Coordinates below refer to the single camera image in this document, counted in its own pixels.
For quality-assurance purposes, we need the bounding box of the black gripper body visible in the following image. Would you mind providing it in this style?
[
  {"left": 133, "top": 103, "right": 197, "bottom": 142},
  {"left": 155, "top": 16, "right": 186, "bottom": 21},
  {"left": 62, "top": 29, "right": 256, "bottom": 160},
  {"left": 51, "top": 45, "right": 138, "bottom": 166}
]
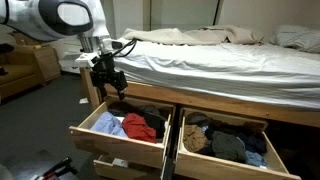
[{"left": 92, "top": 53, "right": 128, "bottom": 91}]

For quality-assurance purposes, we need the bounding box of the red shirt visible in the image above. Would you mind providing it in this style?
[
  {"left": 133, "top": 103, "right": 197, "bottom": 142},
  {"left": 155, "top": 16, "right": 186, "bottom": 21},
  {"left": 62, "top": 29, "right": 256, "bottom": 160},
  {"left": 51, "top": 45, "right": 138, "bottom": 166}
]
[{"left": 122, "top": 113, "right": 156, "bottom": 143}]

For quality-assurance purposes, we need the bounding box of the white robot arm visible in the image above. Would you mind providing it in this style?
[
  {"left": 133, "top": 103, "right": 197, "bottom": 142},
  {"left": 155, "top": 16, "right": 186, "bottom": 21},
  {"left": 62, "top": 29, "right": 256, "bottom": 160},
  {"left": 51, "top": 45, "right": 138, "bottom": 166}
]
[{"left": 0, "top": 0, "right": 128, "bottom": 99}]

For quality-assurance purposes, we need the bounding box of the light blue shirt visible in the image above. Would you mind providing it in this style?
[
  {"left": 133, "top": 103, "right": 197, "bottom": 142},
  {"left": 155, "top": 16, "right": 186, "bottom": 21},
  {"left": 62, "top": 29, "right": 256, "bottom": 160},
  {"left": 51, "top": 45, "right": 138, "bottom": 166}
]
[{"left": 91, "top": 112, "right": 127, "bottom": 138}]

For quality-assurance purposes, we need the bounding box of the upper left wooden drawer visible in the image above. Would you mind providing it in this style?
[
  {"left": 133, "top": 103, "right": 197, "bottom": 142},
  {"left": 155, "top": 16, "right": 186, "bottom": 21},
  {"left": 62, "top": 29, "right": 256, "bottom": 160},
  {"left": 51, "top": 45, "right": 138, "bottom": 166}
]
[{"left": 69, "top": 96, "right": 175, "bottom": 168}]

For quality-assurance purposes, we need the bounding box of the wooden drawer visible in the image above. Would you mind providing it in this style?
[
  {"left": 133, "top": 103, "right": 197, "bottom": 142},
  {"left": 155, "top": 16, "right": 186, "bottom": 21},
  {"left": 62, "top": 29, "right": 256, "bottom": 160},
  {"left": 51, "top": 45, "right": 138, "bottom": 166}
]
[
  {"left": 175, "top": 107, "right": 301, "bottom": 180},
  {"left": 93, "top": 155, "right": 161, "bottom": 180},
  {"left": 69, "top": 96, "right": 175, "bottom": 168}
]

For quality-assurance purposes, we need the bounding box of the lower left wooden drawer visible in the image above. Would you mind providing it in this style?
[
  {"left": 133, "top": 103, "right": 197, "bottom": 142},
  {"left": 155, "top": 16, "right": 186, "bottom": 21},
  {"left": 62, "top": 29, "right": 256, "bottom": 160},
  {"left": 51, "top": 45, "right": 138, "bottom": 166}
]
[{"left": 93, "top": 155, "right": 161, "bottom": 180}]

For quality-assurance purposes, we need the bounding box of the upper right wooden drawer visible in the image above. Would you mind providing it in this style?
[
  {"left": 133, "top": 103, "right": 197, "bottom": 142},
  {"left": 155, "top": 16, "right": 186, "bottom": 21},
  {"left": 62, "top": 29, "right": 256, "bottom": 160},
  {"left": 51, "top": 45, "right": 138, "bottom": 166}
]
[{"left": 175, "top": 107, "right": 301, "bottom": 180}]

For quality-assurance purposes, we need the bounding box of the black garment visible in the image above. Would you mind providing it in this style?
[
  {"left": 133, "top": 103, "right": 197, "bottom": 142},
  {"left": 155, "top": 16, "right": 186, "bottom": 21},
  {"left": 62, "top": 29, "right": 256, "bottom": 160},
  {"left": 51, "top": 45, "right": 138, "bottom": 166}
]
[{"left": 108, "top": 101, "right": 166, "bottom": 143}]

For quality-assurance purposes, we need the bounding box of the brown garment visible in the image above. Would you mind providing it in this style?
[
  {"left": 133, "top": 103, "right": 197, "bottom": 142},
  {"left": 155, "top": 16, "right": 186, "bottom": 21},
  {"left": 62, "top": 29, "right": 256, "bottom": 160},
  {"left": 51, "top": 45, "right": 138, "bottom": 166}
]
[{"left": 183, "top": 125, "right": 207, "bottom": 152}]

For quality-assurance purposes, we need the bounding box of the red black clamp tool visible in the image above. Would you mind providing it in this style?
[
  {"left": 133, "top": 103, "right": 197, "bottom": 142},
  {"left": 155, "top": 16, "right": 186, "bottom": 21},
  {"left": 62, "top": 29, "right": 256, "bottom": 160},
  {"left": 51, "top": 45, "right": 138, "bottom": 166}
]
[{"left": 30, "top": 157, "right": 78, "bottom": 180}]

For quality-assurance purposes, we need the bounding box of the beige blanket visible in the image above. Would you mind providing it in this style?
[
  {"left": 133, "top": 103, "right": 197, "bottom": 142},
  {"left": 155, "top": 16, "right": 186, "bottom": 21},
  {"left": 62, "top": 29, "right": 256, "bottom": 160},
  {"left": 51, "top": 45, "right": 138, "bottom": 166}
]
[{"left": 122, "top": 25, "right": 264, "bottom": 46}]

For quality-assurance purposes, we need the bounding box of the dark grey garment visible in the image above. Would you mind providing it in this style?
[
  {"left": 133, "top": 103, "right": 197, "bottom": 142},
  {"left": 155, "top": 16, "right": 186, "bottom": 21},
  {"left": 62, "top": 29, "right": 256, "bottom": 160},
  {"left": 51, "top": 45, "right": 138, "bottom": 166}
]
[{"left": 212, "top": 131, "right": 247, "bottom": 163}]

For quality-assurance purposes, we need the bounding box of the white mattress with sheet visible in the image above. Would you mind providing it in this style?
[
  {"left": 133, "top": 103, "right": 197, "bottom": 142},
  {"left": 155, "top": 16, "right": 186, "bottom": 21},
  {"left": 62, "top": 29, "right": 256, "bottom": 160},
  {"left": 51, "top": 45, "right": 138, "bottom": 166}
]
[{"left": 115, "top": 41, "right": 320, "bottom": 109}]

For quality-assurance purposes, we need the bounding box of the blue denim garment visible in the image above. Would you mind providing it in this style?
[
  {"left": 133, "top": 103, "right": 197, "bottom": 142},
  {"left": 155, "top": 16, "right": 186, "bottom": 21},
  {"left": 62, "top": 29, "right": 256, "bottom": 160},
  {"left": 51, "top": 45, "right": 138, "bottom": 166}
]
[{"left": 245, "top": 151, "right": 267, "bottom": 167}]

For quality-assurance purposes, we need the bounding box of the striped grey pillow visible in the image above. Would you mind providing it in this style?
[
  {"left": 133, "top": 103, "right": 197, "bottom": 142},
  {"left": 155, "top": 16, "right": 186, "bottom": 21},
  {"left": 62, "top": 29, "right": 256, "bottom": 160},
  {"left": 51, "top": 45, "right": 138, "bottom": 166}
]
[{"left": 269, "top": 25, "right": 320, "bottom": 53}]

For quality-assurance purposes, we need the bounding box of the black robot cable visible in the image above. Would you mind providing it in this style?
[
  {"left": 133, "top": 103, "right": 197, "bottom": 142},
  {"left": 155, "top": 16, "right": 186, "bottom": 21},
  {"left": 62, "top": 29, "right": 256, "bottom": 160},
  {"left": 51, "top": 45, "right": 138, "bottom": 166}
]
[{"left": 111, "top": 37, "right": 138, "bottom": 58}]

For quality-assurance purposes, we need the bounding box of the wooden bed frame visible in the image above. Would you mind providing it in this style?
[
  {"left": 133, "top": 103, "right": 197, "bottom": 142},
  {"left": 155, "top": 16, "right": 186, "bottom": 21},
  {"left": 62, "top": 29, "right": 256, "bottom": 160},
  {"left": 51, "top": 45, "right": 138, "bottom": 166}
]
[{"left": 79, "top": 66, "right": 320, "bottom": 129}]

